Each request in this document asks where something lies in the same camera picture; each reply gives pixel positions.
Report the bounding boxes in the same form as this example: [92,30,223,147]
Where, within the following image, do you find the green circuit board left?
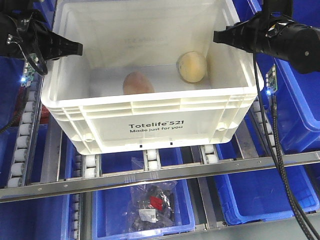
[20,60,36,87]

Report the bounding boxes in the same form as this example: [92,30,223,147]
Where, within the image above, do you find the green circuit board right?
[265,64,278,95]

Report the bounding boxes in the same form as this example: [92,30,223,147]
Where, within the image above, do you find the centre roller track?
[143,149,162,171]

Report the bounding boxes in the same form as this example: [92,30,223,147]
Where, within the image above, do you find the metal shelf front rail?
[0,149,320,204]

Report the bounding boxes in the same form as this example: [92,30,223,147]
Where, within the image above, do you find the blue storage bin right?
[233,0,320,154]

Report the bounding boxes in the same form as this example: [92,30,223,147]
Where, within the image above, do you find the centre-right roller track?
[200,144,219,165]

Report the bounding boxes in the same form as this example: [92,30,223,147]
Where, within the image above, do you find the white plastic Totelife tote box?
[41,0,264,155]

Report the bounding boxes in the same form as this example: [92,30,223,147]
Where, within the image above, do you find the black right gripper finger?
[213,12,261,53]

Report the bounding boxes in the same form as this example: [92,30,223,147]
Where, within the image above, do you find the right white roller track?
[249,96,283,164]

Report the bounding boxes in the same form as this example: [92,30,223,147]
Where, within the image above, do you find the black cable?
[251,14,320,240]
[0,84,30,134]

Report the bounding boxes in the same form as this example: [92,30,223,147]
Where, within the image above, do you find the green circuit board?
[265,64,278,95]
[20,60,36,87]

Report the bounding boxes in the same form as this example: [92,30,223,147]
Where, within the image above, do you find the blue bin lower centre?
[91,147,196,240]

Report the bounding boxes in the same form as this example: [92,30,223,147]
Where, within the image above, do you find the blue bin lower right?
[213,139,320,226]

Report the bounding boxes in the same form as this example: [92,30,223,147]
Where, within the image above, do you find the clear bag of parts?
[124,157,179,233]

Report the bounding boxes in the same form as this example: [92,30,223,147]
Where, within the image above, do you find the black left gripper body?
[0,9,53,60]

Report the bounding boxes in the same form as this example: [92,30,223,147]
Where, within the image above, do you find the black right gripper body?
[254,12,320,74]

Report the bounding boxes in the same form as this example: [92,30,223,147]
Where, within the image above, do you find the yellow plush ball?
[176,51,207,84]

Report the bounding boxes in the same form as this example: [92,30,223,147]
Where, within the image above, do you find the centre-left roller track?
[82,154,101,179]

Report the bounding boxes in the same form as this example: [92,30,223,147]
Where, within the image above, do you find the black cable left side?
[0,84,30,134]

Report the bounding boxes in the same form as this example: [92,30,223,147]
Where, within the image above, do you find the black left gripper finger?
[44,31,83,60]

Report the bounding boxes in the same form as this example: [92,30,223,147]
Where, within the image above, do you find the pink plush ball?
[122,71,155,95]

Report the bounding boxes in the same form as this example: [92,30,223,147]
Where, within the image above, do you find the white roller track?
[249,96,283,164]
[6,79,42,188]

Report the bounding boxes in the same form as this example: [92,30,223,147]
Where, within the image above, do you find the left white roller track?
[6,79,42,188]

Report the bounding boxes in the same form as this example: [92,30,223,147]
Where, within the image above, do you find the lower left roller track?
[71,154,83,240]

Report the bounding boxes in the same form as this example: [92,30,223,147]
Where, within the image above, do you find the black cable right side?
[251,14,320,240]

